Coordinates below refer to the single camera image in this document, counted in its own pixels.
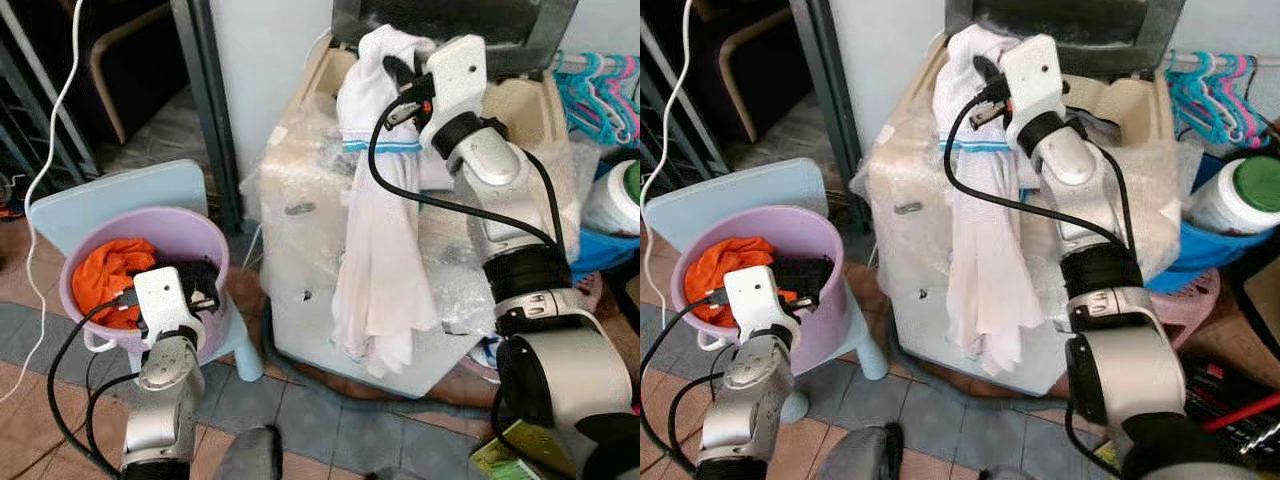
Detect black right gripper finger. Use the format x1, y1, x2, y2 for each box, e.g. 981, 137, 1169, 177
384, 55, 419, 96
972, 55, 1006, 96

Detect white garment with blue trim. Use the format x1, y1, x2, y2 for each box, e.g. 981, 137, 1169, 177
930, 25, 1041, 376
330, 25, 476, 379

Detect white top-load washing machine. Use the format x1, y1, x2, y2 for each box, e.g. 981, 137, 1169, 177
240, 0, 601, 401
850, 0, 1216, 396

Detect cyan plastic clothes hanger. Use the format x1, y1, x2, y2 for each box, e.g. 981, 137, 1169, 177
553, 55, 611, 141
1195, 55, 1251, 149
1165, 55, 1226, 146
580, 55, 631, 146

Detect pink plastic clothes hanger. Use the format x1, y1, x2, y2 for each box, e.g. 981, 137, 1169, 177
1230, 52, 1269, 141
610, 55, 641, 141

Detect black garment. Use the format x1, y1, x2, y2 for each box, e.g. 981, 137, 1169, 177
165, 258, 216, 293
772, 255, 831, 291

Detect purple plastic basin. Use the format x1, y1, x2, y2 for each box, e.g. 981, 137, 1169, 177
668, 205, 846, 379
58, 206, 231, 353

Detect orange garment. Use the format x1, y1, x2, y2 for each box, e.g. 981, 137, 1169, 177
688, 236, 776, 326
70, 238, 161, 331

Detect dark grey washer lid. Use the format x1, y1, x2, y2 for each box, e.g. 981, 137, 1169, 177
330, 0, 581, 81
945, 0, 1191, 79

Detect clear bubble wrap sheet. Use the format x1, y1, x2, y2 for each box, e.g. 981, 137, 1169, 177
850, 110, 1211, 331
240, 100, 601, 341

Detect light blue plastic stool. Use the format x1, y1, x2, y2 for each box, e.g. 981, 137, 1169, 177
28, 158, 266, 383
645, 157, 889, 426

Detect grey left robot leg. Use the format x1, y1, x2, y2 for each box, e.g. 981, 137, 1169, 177
815, 423, 906, 480
210, 427, 283, 480

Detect blue plastic bucket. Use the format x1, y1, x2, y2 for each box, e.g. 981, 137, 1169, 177
1145, 150, 1280, 293
565, 150, 641, 276

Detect white bottle with green lid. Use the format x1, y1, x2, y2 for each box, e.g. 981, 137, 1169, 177
1190, 155, 1280, 236
583, 160, 641, 236

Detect pink plastic stool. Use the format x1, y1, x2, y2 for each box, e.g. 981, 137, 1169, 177
1150, 268, 1223, 351
568, 270, 606, 313

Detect green plastic basket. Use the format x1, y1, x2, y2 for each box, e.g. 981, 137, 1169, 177
470, 420, 561, 480

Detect brown cardboard box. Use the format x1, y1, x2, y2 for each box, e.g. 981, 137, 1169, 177
1180, 250, 1280, 391

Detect black and red tool case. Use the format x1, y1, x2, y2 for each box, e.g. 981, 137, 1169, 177
1180, 355, 1280, 441

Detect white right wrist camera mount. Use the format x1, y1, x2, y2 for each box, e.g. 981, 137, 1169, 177
418, 35, 489, 151
1000, 35, 1066, 151

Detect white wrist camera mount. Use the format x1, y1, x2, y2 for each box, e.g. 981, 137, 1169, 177
722, 265, 801, 346
418, 35, 489, 151
1000, 35, 1066, 151
132, 265, 208, 346

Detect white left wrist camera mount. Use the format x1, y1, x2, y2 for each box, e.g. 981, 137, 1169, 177
722, 265, 801, 346
132, 265, 208, 346

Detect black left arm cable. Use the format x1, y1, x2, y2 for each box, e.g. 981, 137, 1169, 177
640, 290, 731, 466
668, 372, 731, 461
85, 372, 141, 461
47, 290, 141, 471

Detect grey metal door frame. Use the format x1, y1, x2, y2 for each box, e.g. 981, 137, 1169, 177
790, 0, 866, 206
170, 0, 246, 236

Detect dark armchair with beige frame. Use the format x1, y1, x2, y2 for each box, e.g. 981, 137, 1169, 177
0, 0, 191, 146
640, 0, 801, 146

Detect thin white cable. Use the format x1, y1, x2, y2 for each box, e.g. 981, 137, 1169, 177
0, 0, 86, 401
640, 0, 696, 331

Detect red handle stick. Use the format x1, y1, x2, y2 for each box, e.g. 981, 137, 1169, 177
1200, 392, 1280, 433

